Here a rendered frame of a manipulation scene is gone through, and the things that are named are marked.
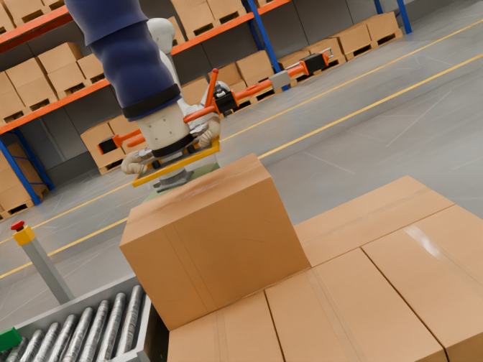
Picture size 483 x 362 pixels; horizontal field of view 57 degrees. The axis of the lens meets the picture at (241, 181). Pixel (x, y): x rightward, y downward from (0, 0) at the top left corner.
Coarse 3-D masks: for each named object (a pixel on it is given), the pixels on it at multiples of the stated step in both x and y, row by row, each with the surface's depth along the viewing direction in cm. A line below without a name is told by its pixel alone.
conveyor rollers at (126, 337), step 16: (80, 320) 208; (96, 320) 201; (112, 320) 195; (128, 320) 189; (32, 336) 214; (48, 336) 208; (64, 336) 202; (80, 336) 197; (96, 336) 191; (112, 336) 185; (128, 336) 179; (16, 352) 208; (32, 352) 204; (48, 352) 200
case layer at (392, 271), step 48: (384, 192) 198; (432, 192) 181; (336, 240) 179; (384, 240) 165; (432, 240) 153; (480, 240) 142; (288, 288) 162; (336, 288) 151; (384, 288) 141; (432, 288) 132; (480, 288) 124; (192, 336) 160; (240, 336) 149; (288, 336) 139; (336, 336) 130; (384, 336) 123; (432, 336) 116; (480, 336) 111
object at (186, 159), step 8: (192, 144) 159; (216, 144) 157; (192, 152) 158; (200, 152) 156; (208, 152) 155; (176, 160) 158; (184, 160) 156; (192, 160) 156; (152, 168) 163; (160, 168) 157; (168, 168) 156; (176, 168) 156; (136, 176) 165; (144, 176) 158; (152, 176) 157; (160, 176) 157; (136, 184) 157
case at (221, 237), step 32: (256, 160) 182; (192, 192) 179; (224, 192) 162; (256, 192) 158; (128, 224) 176; (160, 224) 160; (192, 224) 158; (224, 224) 160; (256, 224) 162; (288, 224) 163; (128, 256) 159; (160, 256) 160; (192, 256) 162; (224, 256) 164; (256, 256) 165; (288, 256) 167; (160, 288) 164; (192, 288) 165; (224, 288) 167; (256, 288) 169
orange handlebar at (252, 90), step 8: (288, 72) 160; (296, 72) 159; (264, 80) 164; (248, 88) 160; (256, 88) 160; (264, 88) 161; (240, 96) 161; (200, 112) 162; (208, 112) 162; (184, 120) 162; (192, 120) 163; (120, 136) 193; (128, 136) 191; (128, 144) 165; (136, 144) 165
